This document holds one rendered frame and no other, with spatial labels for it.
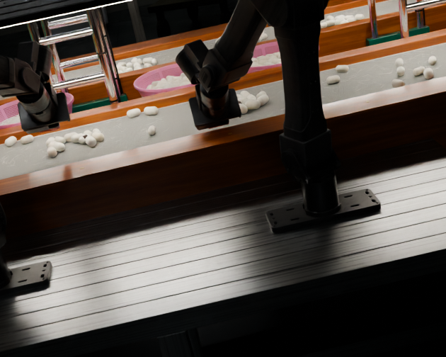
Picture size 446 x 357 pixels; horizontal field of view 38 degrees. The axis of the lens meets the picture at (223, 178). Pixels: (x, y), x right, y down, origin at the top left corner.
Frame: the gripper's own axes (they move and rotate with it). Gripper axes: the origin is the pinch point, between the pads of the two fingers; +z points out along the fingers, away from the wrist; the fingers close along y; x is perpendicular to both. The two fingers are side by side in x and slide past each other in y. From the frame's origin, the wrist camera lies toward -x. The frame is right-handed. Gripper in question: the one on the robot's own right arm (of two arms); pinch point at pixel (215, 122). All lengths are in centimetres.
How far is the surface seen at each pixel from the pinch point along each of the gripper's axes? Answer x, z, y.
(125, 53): -62, 71, 19
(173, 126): -4.8, 8.0, 9.4
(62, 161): -0.7, 3.1, 35.6
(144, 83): -33, 39, 14
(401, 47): -17, 20, -55
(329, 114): 8.2, -10.7, -22.6
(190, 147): 8.4, -11.1, 7.3
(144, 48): -62, 71, 12
